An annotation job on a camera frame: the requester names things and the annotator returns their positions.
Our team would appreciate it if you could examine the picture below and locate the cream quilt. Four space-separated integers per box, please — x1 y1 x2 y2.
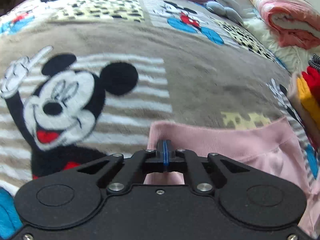
244 17 313 73

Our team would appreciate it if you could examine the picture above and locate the beige folded garment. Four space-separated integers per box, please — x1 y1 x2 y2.
287 72 313 140

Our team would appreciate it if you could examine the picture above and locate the red folded garment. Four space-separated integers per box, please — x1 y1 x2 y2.
301 66 320 90

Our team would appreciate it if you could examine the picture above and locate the light blue plush toy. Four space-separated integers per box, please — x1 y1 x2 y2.
206 1 244 24

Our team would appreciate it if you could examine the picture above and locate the printed cartoon mouse blanket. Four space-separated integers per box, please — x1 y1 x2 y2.
0 0 320 240

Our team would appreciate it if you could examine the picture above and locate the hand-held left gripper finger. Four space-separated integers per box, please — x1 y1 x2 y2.
76 139 165 195
165 139 250 195

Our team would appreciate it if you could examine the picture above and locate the pink rolled quilt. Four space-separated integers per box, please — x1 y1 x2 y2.
247 0 320 49

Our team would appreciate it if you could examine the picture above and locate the yellow folded garment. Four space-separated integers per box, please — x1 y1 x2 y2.
296 76 320 130

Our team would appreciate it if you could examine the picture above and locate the black white striped folded garment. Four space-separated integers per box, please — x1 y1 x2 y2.
309 54 320 69

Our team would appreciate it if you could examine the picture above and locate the pink bunny print sweatshirt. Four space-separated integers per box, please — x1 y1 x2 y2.
145 117 320 238

